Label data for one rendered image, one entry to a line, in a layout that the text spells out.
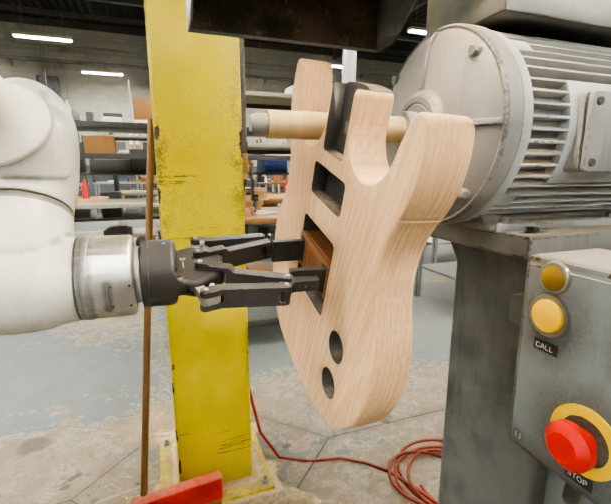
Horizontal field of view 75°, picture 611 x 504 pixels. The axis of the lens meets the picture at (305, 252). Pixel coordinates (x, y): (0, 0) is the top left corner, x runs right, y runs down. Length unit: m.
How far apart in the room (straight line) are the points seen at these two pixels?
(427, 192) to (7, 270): 0.38
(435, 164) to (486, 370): 0.49
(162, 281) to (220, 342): 1.04
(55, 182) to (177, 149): 0.86
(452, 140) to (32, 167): 0.40
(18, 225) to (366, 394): 0.37
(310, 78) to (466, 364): 0.54
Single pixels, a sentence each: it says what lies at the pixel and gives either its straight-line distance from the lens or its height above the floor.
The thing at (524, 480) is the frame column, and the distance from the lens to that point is 0.77.
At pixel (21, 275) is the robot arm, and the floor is 1.10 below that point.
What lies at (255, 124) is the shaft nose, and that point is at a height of 1.25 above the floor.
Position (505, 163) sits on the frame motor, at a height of 1.20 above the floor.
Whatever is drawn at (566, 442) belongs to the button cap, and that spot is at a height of 0.98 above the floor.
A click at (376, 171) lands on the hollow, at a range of 0.42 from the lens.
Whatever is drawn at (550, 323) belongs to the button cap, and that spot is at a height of 1.07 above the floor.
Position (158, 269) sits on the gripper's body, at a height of 1.10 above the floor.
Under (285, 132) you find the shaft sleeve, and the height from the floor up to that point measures 1.24.
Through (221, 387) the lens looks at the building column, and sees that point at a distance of 1.56.
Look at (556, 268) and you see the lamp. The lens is 0.41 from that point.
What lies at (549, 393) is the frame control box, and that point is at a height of 1.00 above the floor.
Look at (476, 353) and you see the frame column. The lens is 0.76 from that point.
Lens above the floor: 1.20
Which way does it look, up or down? 12 degrees down
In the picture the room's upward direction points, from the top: straight up
